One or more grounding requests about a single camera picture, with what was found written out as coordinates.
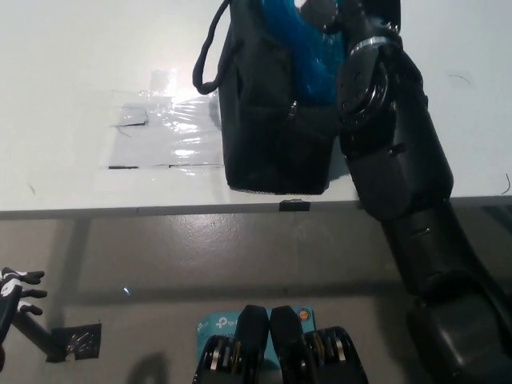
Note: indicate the small black tape strip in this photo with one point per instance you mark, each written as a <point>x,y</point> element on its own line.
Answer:
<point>295,205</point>

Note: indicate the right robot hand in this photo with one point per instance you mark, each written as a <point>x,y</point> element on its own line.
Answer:
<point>372,18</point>

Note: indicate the clear plastic sheet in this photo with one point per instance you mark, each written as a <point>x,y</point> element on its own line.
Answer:
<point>176,132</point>

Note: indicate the black fabric tote bag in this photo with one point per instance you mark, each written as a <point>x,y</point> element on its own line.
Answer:
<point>256,140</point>

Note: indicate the black table leg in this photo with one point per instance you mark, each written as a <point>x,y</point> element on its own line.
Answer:
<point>38,332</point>

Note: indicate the grey paper patch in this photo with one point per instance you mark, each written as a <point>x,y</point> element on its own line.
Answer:
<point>130,117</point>

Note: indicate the teal tp-link box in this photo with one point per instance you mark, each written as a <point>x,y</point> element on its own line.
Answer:
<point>216,322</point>

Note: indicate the blue plastic-wrapped plate stack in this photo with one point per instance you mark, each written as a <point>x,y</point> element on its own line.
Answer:
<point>316,68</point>

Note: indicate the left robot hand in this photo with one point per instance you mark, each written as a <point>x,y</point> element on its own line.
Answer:
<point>12,288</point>

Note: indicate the black floor tape patch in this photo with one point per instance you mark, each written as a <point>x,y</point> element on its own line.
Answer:
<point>80,342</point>

